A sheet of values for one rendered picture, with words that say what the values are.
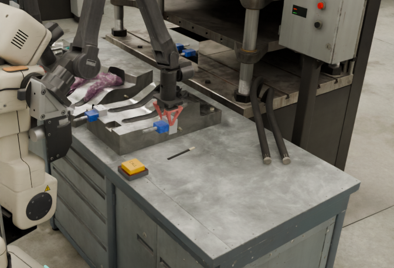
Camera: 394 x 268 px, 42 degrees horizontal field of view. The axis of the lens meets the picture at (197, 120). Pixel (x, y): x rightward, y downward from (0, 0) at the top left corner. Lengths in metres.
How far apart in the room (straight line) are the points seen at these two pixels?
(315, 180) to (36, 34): 1.06
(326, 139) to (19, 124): 1.88
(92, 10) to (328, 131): 1.82
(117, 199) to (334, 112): 1.45
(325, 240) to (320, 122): 1.05
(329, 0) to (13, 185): 1.38
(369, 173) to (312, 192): 1.81
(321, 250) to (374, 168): 1.74
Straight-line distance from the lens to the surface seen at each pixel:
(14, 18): 1.56
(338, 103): 2.96
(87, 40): 1.53
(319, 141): 2.97
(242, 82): 2.39
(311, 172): 1.91
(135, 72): 2.38
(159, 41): 1.69
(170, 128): 1.83
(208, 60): 2.76
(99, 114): 2.00
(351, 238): 2.98
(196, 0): 3.19
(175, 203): 1.67
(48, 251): 2.75
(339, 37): 2.18
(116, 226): 2.12
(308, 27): 2.23
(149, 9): 1.66
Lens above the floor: 1.79
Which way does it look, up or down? 27 degrees down
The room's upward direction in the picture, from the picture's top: 3 degrees clockwise
